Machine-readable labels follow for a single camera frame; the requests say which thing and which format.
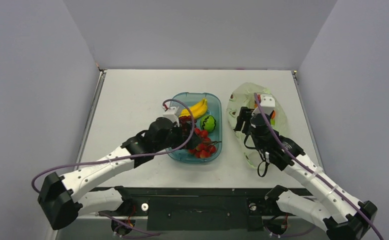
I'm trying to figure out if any green striped fake watermelon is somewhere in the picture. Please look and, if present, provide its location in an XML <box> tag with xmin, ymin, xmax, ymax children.
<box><xmin>200</xmin><ymin>114</ymin><xmax>217</xmax><ymax>133</ymax></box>

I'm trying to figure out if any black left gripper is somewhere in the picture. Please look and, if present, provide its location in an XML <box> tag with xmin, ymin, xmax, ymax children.
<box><xmin>155</xmin><ymin>121</ymin><xmax>202</xmax><ymax>153</ymax></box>

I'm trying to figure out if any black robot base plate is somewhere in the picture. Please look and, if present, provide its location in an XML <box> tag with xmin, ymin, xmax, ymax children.
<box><xmin>91</xmin><ymin>187</ymin><xmax>313</xmax><ymax>233</ymax></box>

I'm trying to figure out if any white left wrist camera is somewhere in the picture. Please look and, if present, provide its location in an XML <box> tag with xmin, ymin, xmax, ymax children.
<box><xmin>162</xmin><ymin>106</ymin><xmax>181</xmax><ymax>127</ymax></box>

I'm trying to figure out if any aluminium table frame rail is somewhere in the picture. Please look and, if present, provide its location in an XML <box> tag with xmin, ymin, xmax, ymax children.
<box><xmin>76</xmin><ymin>69</ymin><xmax>108</xmax><ymax>164</ymax></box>

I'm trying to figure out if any light green plastic bag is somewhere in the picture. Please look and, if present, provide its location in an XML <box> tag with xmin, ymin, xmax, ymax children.
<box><xmin>226</xmin><ymin>82</ymin><xmax>290</xmax><ymax>168</ymax></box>

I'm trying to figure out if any red fake grape bunch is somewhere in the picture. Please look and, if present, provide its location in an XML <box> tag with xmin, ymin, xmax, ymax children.
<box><xmin>179</xmin><ymin>115</ymin><xmax>194</xmax><ymax>135</ymax></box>

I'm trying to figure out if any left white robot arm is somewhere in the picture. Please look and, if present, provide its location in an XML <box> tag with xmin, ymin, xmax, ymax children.
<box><xmin>37</xmin><ymin>117</ymin><xmax>202</xmax><ymax>230</ymax></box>

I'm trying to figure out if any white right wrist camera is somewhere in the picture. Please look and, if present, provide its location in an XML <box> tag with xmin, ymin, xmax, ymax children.
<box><xmin>252</xmin><ymin>93</ymin><xmax>276</xmax><ymax>116</ymax></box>

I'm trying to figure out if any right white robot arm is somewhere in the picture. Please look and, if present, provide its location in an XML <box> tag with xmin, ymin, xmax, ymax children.
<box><xmin>229</xmin><ymin>107</ymin><xmax>382</xmax><ymax>240</ymax></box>

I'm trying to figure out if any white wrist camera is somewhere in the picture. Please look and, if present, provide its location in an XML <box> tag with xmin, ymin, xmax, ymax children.
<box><xmin>162</xmin><ymin>106</ymin><xmax>181</xmax><ymax>127</ymax></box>
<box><xmin>252</xmin><ymin>93</ymin><xmax>276</xmax><ymax>116</ymax></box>

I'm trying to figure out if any teal plastic tub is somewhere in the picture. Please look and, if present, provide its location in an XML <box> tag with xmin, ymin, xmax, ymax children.
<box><xmin>169</xmin><ymin>92</ymin><xmax>223</xmax><ymax>164</ymax></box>

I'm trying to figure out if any red yellow fake lychee bunch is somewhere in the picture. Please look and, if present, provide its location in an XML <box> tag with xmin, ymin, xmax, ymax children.
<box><xmin>187</xmin><ymin>128</ymin><xmax>221</xmax><ymax>159</ymax></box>

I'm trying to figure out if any yellow fake fruit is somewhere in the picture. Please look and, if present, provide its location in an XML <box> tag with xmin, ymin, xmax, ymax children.
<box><xmin>179</xmin><ymin>98</ymin><xmax>208</xmax><ymax>119</ymax></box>

